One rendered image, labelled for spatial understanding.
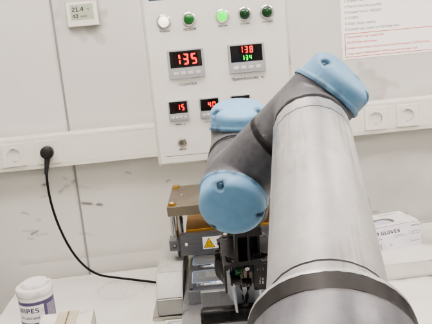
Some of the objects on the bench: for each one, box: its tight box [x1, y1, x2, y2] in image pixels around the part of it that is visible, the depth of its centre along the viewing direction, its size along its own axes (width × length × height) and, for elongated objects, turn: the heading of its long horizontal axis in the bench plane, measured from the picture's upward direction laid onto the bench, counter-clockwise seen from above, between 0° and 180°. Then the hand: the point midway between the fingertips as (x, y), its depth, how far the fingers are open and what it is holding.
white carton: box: [372, 210, 422, 252], centre depth 164 cm, size 12×23×7 cm, turn 131°
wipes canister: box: [15, 276, 57, 324], centre depth 136 cm, size 9×9×15 cm
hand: (245, 301), depth 89 cm, fingers closed
